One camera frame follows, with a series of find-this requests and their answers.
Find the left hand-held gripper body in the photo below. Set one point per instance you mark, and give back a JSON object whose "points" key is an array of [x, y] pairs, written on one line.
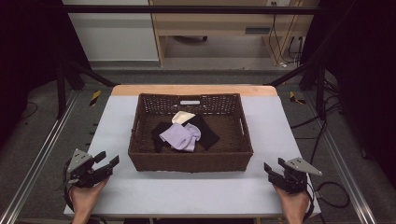
{"points": [[81, 174]]}

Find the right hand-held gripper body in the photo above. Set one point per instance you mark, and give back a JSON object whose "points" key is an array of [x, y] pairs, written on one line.
{"points": [[294, 180]]}

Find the short black sock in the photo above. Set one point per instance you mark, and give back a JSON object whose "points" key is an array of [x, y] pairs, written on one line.
{"points": [[158, 133]]}

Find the large lilac sock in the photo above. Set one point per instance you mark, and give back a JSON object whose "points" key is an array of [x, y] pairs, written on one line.
{"points": [[177, 137]]}

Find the long black sock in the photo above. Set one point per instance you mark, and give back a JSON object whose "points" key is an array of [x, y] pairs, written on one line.
{"points": [[207, 132]]}

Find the brown wicker basket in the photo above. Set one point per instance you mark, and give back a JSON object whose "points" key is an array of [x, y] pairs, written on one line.
{"points": [[190, 160]]}

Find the small lilac sock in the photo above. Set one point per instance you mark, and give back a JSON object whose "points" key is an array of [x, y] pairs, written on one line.
{"points": [[194, 130]]}

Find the cream sock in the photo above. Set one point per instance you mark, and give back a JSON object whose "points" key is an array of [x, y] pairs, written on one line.
{"points": [[182, 117]]}

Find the person's right hand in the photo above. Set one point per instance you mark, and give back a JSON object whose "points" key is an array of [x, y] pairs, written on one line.
{"points": [[295, 203]]}

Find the person's left hand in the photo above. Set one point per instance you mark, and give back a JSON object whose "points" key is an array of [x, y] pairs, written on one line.
{"points": [[83, 199]]}

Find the yellow black floor tape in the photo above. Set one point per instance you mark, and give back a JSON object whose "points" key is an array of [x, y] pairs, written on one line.
{"points": [[294, 97], [95, 98]]}

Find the black metal stand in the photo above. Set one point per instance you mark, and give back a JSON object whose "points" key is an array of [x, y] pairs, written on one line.
{"points": [[319, 90], [62, 93]]}

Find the pale grey table mat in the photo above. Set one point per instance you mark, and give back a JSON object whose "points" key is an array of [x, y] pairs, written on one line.
{"points": [[186, 193]]}

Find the dark curtain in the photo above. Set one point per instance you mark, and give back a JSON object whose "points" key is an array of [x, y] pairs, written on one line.
{"points": [[31, 56], [364, 77]]}

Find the white cabinet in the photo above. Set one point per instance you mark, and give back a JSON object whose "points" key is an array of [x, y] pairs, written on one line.
{"points": [[115, 37]]}

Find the light wooden desk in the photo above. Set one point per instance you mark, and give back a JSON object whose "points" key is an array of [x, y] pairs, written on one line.
{"points": [[218, 21]]}

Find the aluminium floor rail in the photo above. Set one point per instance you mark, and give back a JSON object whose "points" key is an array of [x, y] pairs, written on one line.
{"points": [[34, 171], [345, 174]]}

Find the black horizontal frame bar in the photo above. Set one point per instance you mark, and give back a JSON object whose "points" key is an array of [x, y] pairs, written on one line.
{"points": [[186, 9]]}

